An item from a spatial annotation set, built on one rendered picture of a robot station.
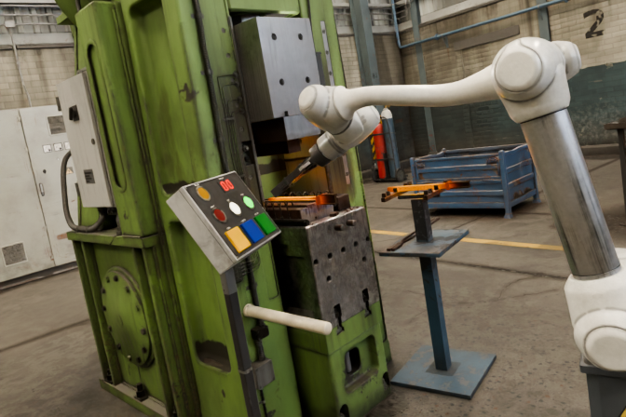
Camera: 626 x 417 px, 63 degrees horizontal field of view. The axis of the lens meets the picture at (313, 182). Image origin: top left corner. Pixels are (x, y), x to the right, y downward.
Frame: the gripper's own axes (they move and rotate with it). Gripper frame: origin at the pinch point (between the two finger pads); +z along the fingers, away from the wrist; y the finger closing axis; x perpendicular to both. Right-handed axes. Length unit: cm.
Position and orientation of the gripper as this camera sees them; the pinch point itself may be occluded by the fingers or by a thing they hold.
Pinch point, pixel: (280, 188)
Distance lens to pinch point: 171.2
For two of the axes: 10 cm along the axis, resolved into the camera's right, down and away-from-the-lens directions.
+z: -7.2, 5.9, 3.6
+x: -6.1, -7.9, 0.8
